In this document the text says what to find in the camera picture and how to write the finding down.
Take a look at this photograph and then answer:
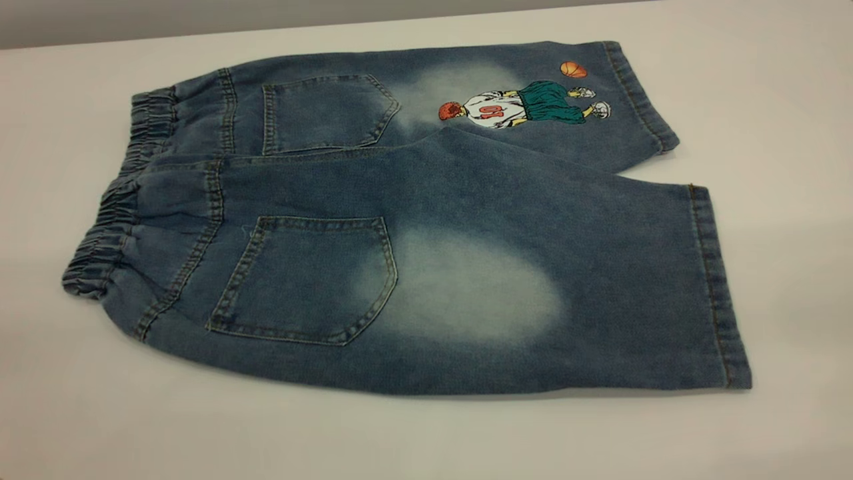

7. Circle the blue denim shorts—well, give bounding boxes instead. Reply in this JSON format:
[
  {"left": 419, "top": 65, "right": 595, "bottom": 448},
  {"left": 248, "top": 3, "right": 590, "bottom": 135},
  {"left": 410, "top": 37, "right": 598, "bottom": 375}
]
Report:
[{"left": 61, "top": 40, "right": 754, "bottom": 396}]

